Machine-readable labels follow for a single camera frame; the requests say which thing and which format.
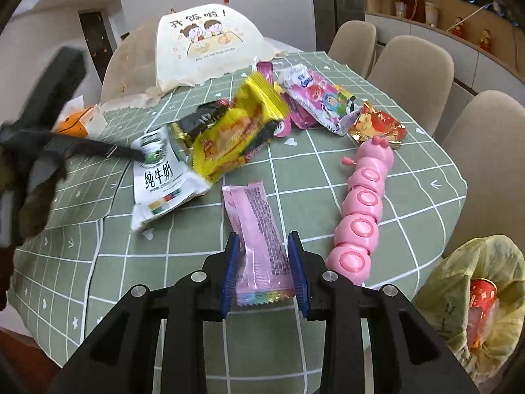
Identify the pink candy wrapper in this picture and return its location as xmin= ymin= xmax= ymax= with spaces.
xmin=222 ymin=182 xmax=295 ymax=307

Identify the white milk pouch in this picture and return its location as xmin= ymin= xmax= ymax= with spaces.
xmin=131 ymin=125 xmax=212 ymax=232

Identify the yellow biscuit wrapper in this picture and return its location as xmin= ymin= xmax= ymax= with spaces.
xmin=191 ymin=71 xmax=282 ymax=183

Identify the black snack wrapper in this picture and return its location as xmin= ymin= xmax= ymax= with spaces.
xmin=170 ymin=100 xmax=230 ymax=153

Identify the red gold snack wrapper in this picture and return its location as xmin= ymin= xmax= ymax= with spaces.
xmin=349 ymin=101 xmax=408 ymax=148

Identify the pink tissue pack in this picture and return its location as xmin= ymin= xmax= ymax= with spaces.
xmin=278 ymin=64 xmax=361 ymax=136

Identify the pink chip bag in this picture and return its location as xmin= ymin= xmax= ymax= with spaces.
xmin=255 ymin=61 xmax=317 ymax=138

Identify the trash bin with yellow bag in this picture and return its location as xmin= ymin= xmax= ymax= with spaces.
xmin=413 ymin=235 xmax=524 ymax=385

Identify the pink caterpillar toy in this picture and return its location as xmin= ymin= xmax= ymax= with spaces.
xmin=326 ymin=136 xmax=394 ymax=286

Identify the orange white tissue box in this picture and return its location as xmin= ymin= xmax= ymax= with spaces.
xmin=52 ymin=95 xmax=108 ymax=140

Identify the green checkered tablecloth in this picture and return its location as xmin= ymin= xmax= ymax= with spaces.
xmin=9 ymin=53 xmax=467 ymax=393

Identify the mesh food cover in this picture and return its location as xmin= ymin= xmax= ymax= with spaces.
xmin=100 ymin=4 xmax=286 ymax=112

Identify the beige chair middle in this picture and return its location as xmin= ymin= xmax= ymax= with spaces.
xmin=367 ymin=35 xmax=455 ymax=134

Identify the beige chair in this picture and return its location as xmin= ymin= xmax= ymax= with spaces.
xmin=442 ymin=90 xmax=524 ymax=256
xmin=367 ymin=35 xmax=455 ymax=134
xmin=327 ymin=20 xmax=376 ymax=78

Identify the beige chair near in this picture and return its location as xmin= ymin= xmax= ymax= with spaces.
xmin=442 ymin=90 xmax=524 ymax=256

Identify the beige chair far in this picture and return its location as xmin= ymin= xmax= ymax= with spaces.
xmin=327 ymin=20 xmax=376 ymax=78

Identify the red figurine left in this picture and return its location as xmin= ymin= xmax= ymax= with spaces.
xmin=448 ymin=17 xmax=465 ymax=38

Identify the red figurine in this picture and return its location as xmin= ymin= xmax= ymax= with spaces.
xmin=448 ymin=17 xmax=465 ymax=38
xmin=478 ymin=29 xmax=493 ymax=54

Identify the red figurine right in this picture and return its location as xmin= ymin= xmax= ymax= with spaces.
xmin=478 ymin=29 xmax=493 ymax=54

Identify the wooden shelf cabinet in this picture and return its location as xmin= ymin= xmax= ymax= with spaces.
xmin=365 ymin=0 xmax=524 ymax=102

